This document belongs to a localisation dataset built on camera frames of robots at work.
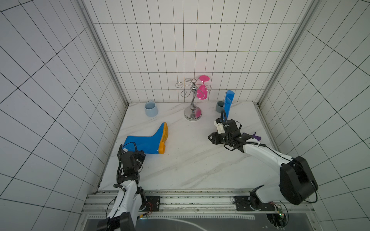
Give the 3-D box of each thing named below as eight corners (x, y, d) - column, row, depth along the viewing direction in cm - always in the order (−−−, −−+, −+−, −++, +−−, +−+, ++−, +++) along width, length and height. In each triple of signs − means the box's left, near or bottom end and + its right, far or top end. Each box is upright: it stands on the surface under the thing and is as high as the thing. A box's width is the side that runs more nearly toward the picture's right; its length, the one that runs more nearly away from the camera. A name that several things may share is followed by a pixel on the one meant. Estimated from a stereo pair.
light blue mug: (145, 117, 113) (143, 111, 107) (148, 107, 121) (146, 100, 115) (157, 117, 113) (155, 111, 107) (159, 107, 121) (157, 100, 115)
